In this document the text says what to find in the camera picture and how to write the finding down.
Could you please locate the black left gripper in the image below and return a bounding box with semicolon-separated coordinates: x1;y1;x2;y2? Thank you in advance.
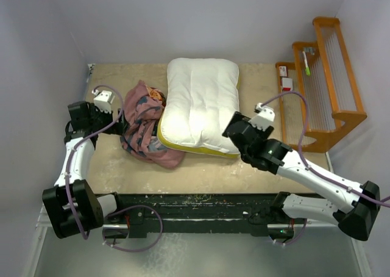
88;103;129;135

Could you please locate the red embroidered pillowcase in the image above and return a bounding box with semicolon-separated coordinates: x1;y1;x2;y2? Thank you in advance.
120;80;185;169

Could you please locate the white yellow-edged pillow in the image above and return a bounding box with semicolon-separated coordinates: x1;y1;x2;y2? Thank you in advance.
157;58;240;158

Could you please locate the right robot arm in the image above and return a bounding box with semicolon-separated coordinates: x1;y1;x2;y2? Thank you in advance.
222;112;380;241

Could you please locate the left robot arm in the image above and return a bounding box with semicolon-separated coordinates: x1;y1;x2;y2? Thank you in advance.
42;98;127;239

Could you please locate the wooden tiered rack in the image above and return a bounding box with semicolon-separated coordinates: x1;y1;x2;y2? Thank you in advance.
275;16;367;153

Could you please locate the white green pen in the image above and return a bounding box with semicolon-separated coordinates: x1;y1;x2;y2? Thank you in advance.
302;51;311;76

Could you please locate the grey clip on rack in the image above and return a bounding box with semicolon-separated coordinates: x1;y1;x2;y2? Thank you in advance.
303;47;315;55

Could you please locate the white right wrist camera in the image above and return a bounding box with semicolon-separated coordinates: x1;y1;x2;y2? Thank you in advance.
250;103;275;131

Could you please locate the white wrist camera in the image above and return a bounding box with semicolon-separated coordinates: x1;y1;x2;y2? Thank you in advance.
92;89;115;114
250;103;275;131

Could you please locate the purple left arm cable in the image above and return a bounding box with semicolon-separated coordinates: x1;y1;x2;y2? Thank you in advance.
65;85;126;240

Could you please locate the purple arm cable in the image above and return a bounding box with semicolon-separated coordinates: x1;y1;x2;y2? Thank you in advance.
262;91;390;208
65;85;126;240

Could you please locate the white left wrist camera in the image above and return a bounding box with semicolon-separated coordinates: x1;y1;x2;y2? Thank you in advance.
92;89;115;114

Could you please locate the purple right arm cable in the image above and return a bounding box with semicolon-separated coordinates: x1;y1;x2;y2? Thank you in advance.
262;91;390;208

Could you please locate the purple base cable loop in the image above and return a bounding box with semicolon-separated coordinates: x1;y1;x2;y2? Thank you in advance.
102;205;164;253

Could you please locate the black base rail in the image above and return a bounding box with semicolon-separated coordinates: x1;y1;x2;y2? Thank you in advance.
103;193;304;238

